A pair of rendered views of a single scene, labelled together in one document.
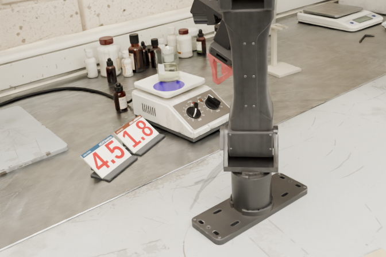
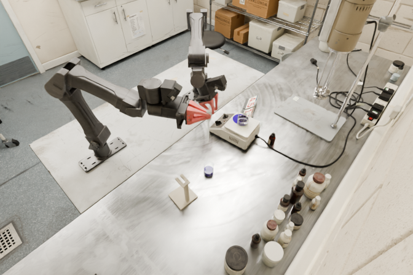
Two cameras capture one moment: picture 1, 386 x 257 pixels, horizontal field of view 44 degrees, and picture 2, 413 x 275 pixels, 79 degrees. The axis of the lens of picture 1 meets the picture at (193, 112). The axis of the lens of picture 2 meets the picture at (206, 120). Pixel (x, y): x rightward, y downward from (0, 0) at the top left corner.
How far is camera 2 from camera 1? 180 cm
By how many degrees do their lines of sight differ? 110
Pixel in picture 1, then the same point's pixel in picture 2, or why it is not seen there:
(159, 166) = (232, 105)
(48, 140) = (284, 113)
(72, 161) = (266, 106)
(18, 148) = (292, 108)
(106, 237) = (235, 81)
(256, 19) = not seen: hidden behind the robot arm
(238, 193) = not seen: hidden behind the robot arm
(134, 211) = (232, 89)
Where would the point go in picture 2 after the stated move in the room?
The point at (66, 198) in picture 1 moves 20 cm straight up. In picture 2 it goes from (255, 92) to (260, 60)
